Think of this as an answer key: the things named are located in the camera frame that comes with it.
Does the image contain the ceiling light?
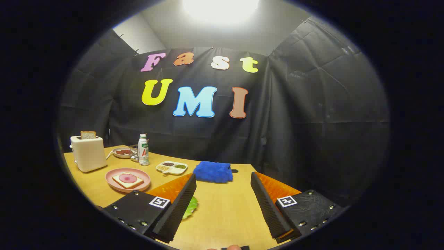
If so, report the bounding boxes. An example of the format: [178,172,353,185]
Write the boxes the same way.
[182,0,261,25]

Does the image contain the blue folded towel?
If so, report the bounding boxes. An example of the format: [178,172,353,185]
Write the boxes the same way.
[193,161,233,183]

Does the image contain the white divided tray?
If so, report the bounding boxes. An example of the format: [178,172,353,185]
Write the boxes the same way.
[156,161,188,175]

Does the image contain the green lettuce leaf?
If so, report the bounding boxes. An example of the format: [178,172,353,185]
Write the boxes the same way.
[182,196,199,220]

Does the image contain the cream toaster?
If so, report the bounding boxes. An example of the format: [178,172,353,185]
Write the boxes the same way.
[69,135,108,173]

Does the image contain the white bottle with green cap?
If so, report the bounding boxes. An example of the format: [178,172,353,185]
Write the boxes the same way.
[138,134,150,166]

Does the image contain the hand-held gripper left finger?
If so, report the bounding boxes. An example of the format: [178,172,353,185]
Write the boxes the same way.
[102,173,197,243]

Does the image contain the small grey plate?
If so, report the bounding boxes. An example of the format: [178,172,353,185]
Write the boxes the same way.
[113,147,132,159]

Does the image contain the pink round plate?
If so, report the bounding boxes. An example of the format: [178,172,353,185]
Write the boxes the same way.
[105,168,151,193]

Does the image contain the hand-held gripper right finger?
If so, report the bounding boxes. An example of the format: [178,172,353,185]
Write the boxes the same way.
[250,171,347,243]

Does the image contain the black backdrop cloth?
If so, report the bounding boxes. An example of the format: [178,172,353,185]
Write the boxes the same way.
[57,16,391,209]

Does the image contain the white bread slice under ham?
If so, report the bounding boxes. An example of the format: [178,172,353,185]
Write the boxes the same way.
[112,173,144,189]

